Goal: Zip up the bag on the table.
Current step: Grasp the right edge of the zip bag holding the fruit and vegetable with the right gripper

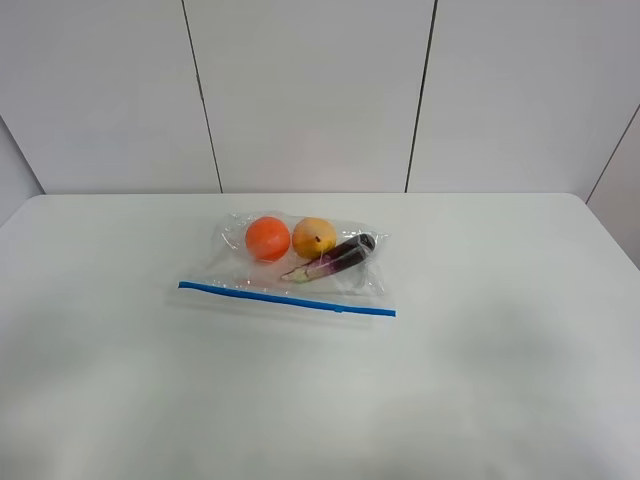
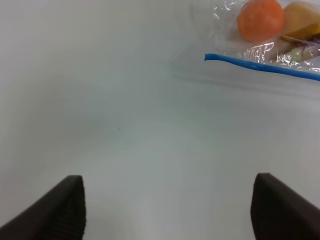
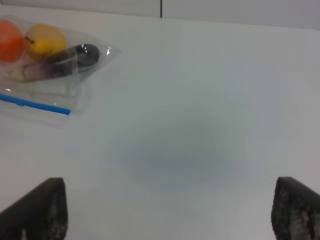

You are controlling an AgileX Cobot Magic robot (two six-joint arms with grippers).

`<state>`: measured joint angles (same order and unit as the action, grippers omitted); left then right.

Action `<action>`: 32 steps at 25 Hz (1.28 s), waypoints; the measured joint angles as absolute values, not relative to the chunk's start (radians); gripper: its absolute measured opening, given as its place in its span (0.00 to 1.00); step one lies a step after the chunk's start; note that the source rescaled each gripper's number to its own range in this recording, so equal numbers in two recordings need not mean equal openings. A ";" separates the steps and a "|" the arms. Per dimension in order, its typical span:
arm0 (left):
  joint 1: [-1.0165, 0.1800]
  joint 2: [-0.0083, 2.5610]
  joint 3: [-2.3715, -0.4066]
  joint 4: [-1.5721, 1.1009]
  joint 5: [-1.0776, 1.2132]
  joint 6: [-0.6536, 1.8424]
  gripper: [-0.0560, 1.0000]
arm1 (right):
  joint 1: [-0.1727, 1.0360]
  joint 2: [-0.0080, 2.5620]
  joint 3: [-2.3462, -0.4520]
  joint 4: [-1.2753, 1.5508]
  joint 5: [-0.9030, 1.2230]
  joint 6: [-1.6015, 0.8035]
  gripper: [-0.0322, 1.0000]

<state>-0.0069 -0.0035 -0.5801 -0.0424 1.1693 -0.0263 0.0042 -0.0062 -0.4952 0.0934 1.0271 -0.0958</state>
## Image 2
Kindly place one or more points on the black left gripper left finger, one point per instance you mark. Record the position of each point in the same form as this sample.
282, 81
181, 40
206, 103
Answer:
59, 215

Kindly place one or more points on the orange fruit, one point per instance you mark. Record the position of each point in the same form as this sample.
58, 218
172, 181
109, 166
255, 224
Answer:
260, 20

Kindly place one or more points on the clear zip bag blue seal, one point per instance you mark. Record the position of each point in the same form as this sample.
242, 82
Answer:
227, 44

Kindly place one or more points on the yellow pear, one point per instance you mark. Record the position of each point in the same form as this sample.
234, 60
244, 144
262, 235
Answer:
301, 21

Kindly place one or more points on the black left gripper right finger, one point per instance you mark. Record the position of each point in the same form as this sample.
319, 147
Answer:
279, 213

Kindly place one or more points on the purple eggplant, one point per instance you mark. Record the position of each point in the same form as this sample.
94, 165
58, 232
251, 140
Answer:
302, 51

